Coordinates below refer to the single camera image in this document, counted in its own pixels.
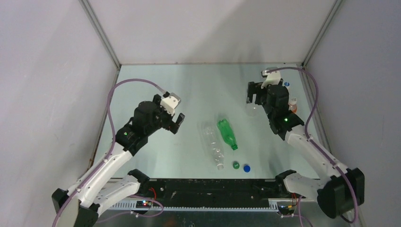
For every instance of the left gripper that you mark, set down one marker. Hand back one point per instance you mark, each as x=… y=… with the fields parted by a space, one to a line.
x=157 y=99

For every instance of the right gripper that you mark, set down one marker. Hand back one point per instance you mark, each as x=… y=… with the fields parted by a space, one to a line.
x=254 y=88

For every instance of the clear plastic bottle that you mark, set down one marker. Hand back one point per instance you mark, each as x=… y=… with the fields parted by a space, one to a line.
x=251 y=109

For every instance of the blue bottle cap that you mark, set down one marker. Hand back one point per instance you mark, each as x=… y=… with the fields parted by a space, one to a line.
x=246 y=168

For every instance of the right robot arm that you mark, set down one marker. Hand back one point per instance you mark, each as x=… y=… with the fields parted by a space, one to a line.
x=338 y=188

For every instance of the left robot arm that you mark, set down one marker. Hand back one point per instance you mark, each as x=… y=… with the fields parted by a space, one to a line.
x=84 y=202

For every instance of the clear bottle with blue cap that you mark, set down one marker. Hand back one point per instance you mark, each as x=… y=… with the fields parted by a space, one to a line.
x=287 y=85

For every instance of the orange drink bottle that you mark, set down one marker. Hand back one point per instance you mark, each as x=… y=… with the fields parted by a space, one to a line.
x=293 y=104

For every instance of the green plastic bottle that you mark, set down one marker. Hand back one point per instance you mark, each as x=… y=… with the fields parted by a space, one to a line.
x=227 y=134

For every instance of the green bottle cap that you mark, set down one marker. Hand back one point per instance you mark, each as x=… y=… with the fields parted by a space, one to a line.
x=235 y=165

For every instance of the left circuit board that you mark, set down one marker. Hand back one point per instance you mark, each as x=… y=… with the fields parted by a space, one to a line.
x=142 y=204

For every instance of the circuit board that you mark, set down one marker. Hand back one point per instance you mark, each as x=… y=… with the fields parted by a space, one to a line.
x=142 y=204
x=286 y=211

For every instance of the right circuit board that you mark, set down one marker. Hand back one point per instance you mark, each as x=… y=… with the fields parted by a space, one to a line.
x=286 y=211

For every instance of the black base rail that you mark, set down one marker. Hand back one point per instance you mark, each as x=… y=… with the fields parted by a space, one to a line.
x=214 y=193

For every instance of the metal cable duct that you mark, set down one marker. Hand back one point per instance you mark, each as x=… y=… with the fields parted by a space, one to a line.
x=128 y=205

